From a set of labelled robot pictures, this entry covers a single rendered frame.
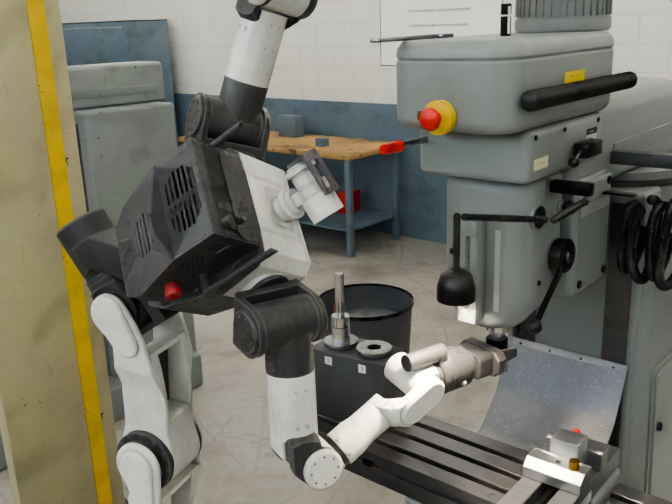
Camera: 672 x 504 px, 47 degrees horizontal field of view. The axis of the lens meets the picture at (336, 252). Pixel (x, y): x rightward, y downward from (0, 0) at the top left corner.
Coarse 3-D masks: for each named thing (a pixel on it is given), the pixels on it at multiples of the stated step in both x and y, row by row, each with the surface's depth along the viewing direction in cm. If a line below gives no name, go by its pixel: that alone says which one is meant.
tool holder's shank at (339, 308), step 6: (336, 276) 193; (342, 276) 193; (336, 282) 193; (342, 282) 193; (336, 288) 194; (342, 288) 194; (336, 294) 194; (342, 294) 194; (336, 300) 195; (342, 300) 195; (336, 306) 195; (342, 306) 195; (336, 312) 195; (342, 312) 195
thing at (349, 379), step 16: (352, 336) 200; (320, 352) 196; (336, 352) 194; (352, 352) 194; (368, 352) 190; (384, 352) 190; (320, 368) 197; (336, 368) 194; (352, 368) 191; (368, 368) 189; (384, 368) 187; (320, 384) 199; (336, 384) 196; (352, 384) 193; (368, 384) 190; (384, 384) 188; (320, 400) 200; (336, 400) 197; (352, 400) 194; (336, 416) 199; (384, 432) 191
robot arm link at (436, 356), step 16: (400, 352) 158; (416, 352) 151; (432, 352) 152; (400, 368) 154; (416, 368) 151; (432, 368) 153; (448, 368) 154; (400, 384) 153; (416, 384) 150; (448, 384) 154
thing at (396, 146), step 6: (420, 138) 149; (426, 138) 150; (384, 144) 140; (390, 144) 141; (396, 144) 142; (402, 144) 143; (408, 144) 145; (414, 144) 147; (384, 150) 140; (390, 150) 141; (396, 150) 142; (402, 150) 144
